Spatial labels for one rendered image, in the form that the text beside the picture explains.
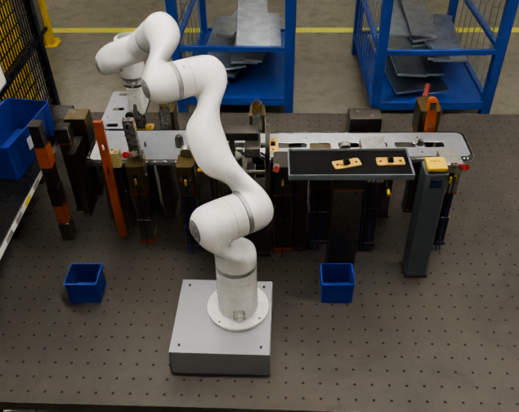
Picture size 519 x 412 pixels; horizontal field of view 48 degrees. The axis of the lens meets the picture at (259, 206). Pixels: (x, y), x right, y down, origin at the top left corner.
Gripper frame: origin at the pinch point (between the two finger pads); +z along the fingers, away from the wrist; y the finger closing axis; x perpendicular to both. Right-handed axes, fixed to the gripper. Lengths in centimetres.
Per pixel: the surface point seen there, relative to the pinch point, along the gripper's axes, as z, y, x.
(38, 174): 7.8, -20.9, 32.4
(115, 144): 10.4, 1.3, 11.1
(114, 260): 41, -29, 11
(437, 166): -5, -36, -96
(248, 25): 57, 222, -29
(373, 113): 7, 17, -85
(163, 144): 10.4, 1.1, -6.7
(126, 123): -10.1, -18.0, 0.1
